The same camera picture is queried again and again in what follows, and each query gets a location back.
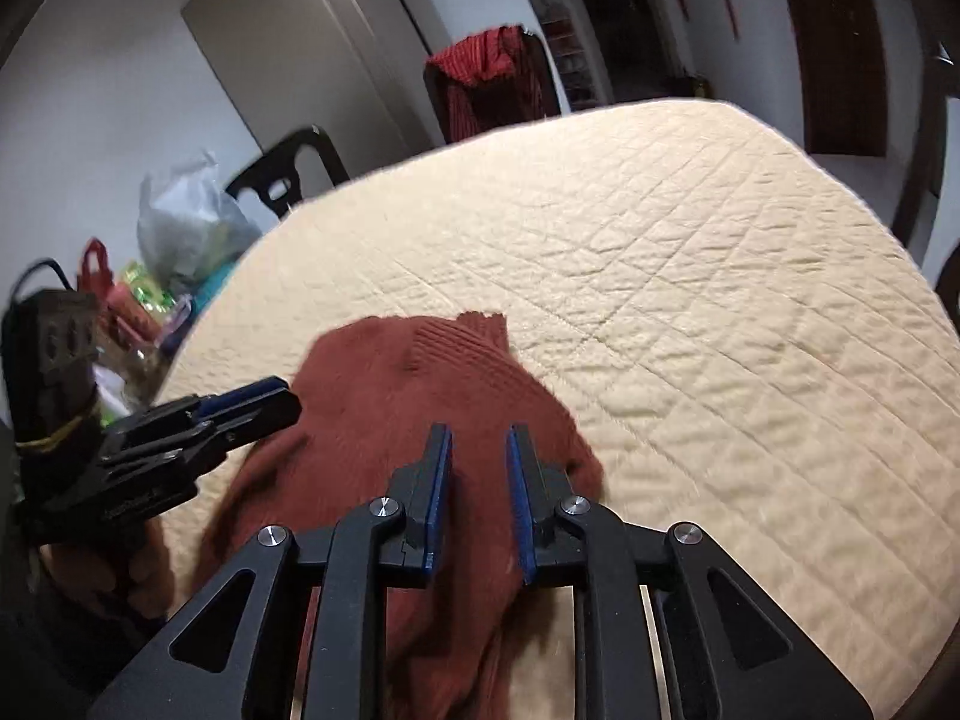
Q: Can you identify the grey plastic bag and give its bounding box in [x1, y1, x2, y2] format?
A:
[137, 151, 262, 294]

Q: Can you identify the grey refrigerator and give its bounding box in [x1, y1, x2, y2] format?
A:
[182, 0, 444, 176]

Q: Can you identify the dark brown wooden door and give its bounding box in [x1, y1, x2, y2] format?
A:
[788, 0, 889, 158]

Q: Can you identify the black chair with oval cutout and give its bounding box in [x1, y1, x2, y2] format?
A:
[224, 125, 350, 221]

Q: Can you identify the rust red knit sweater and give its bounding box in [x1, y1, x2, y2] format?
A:
[190, 312, 604, 718]

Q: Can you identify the teal knitted item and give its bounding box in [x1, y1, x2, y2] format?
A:
[192, 262, 236, 316]

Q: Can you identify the red shopping bag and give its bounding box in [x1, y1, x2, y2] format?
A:
[76, 238, 114, 302]

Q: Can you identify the chair with red garment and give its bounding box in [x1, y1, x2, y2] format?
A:
[423, 24, 565, 146]

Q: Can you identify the green floral package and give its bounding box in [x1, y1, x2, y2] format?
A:
[121, 260, 178, 325]

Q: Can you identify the left hand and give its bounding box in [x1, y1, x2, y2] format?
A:
[39, 518, 176, 619]

